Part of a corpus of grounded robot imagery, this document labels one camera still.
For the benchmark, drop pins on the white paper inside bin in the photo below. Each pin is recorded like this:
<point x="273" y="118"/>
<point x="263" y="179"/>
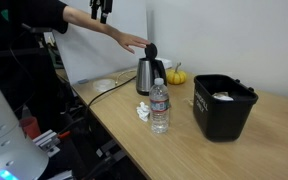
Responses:
<point x="222" y="96"/>

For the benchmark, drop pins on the clear plastic water bottle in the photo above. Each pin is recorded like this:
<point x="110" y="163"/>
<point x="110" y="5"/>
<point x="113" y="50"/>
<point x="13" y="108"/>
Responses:
<point x="159" y="106"/>

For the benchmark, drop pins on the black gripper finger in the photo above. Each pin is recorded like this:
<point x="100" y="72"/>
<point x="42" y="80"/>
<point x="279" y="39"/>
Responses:
<point x="105" y="11"/>
<point x="94" y="9"/>

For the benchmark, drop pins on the person's bare hand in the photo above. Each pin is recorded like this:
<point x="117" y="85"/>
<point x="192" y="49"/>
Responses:
<point x="130" y="40"/>

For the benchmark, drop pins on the black landfill only bin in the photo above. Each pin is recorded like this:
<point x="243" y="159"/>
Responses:
<point x="224" y="116"/>

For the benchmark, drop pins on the person's bare forearm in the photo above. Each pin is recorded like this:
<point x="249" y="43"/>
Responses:
<point x="90" y="20"/>

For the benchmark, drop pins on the clear tape roll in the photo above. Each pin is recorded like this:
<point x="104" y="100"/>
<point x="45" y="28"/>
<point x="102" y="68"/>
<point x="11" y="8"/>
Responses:
<point x="104" y="85"/>

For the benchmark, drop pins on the person in black shirt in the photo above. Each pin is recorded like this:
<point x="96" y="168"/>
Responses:
<point x="24" y="13"/>

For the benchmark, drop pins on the stainless steel electric kettle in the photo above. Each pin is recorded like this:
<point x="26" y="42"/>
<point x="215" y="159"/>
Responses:
<point x="144" y="75"/>

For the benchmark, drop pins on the small orange pumpkin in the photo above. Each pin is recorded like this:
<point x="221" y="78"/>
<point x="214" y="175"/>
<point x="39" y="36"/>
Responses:
<point x="176" y="77"/>

